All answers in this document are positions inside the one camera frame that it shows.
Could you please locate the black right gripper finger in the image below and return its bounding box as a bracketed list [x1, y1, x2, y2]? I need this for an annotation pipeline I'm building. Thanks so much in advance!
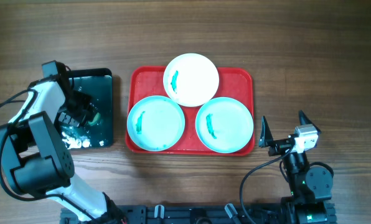
[258, 116, 273, 147]
[298, 110, 321, 133]

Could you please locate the green scouring sponge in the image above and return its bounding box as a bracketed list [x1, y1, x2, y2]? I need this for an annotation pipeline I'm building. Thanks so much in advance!
[88, 113, 101, 126]

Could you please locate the light blue plate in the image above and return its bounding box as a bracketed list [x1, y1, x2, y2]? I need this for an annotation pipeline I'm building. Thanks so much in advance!
[195, 97, 254, 154]
[126, 95, 186, 152]

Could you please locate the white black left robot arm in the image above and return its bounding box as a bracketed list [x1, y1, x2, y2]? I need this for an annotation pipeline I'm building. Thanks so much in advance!
[0, 78, 127, 223]

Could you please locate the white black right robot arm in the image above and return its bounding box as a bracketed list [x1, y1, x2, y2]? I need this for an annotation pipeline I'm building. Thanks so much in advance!
[259, 111, 334, 223]

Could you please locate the black water tray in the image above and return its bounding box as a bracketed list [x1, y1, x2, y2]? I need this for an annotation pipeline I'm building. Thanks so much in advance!
[60, 68, 113, 149]

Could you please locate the red plastic tray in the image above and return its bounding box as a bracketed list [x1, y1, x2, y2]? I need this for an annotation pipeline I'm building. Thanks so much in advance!
[128, 65, 254, 156]

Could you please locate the white round plate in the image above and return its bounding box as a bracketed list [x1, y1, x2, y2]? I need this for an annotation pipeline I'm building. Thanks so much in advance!
[162, 53, 219, 107]

